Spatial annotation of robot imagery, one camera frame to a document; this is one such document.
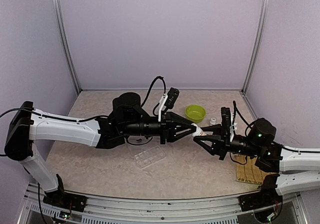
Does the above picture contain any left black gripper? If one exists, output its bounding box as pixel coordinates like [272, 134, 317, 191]
[121, 110, 197, 145]

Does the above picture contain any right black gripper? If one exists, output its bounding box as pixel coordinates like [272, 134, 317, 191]
[193, 124, 262, 162]

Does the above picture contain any large white pill bottle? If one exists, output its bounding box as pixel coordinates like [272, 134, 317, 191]
[192, 123, 207, 137]

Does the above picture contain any small white pill bottle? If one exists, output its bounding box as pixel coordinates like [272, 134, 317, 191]
[209, 117, 217, 125]

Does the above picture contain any clear plastic pill organizer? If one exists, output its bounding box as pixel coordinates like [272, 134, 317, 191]
[134, 146, 166, 169]

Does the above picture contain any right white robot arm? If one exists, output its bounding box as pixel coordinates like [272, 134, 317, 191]
[192, 118, 320, 206]

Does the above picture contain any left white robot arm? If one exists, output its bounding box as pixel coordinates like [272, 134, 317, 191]
[4, 89, 198, 207]

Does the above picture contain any green plastic bowl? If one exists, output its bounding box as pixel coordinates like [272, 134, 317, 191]
[184, 104, 207, 124]

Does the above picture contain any woven bamboo tray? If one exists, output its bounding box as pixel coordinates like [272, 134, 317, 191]
[235, 157, 268, 185]

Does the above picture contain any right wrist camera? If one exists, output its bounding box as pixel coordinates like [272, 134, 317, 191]
[220, 107, 237, 142]

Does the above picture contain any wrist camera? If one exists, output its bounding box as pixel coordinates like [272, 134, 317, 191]
[157, 87, 180, 122]
[220, 107, 237, 142]

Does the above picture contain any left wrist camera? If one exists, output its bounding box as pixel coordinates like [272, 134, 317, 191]
[157, 87, 180, 122]

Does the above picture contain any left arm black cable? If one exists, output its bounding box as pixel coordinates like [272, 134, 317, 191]
[141, 75, 168, 107]

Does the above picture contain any aluminium front rail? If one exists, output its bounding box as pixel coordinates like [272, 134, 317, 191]
[16, 182, 310, 224]

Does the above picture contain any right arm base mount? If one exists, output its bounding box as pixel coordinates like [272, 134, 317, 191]
[238, 188, 283, 212]

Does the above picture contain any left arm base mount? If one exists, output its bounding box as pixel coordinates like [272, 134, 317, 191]
[43, 174, 87, 212]

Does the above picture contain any right aluminium frame post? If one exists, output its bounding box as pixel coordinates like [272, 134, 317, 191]
[241, 0, 270, 96]

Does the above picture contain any aluminium frame post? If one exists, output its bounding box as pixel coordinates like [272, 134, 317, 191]
[52, 0, 82, 95]
[241, 0, 270, 96]

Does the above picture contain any left aluminium frame post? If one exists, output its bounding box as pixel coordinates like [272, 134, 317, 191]
[52, 0, 82, 95]

